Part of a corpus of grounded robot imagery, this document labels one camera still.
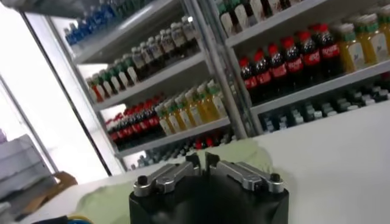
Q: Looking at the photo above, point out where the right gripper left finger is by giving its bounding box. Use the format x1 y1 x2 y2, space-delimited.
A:
133 153 202 198

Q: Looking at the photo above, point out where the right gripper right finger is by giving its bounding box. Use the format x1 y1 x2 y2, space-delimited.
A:
204 152 285 195

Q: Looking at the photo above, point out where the light green t-shirt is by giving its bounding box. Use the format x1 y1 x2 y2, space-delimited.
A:
73 137 274 224

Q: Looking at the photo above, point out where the yellow juice bottle green label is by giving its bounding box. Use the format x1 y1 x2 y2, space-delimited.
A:
207 79 228 119
155 105 171 136
185 90 204 125
164 100 181 132
196 85 219 122
377 4 390 37
335 23 368 72
355 13 390 65
175 96 192 129

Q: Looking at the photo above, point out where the cola bottle red cap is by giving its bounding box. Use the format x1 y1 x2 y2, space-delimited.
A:
132 107 144 135
106 119 119 144
148 99 162 128
140 103 153 131
280 36 305 89
297 30 323 83
312 23 344 77
253 49 274 98
123 111 137 138
115 114 127 141
267 43 289 92
239 57 258 103

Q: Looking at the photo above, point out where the grey metal shelving unit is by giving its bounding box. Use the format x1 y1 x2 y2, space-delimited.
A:
188 0 390 135
18 0 247 171

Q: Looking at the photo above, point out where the brown cardboard box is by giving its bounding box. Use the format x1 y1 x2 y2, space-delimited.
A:
18 170 79 220

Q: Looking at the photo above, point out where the yellow blue cable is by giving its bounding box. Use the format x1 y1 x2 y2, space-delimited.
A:
66 214 92 224

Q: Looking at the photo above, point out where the black window post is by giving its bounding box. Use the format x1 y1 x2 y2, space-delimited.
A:
21 12 113 177

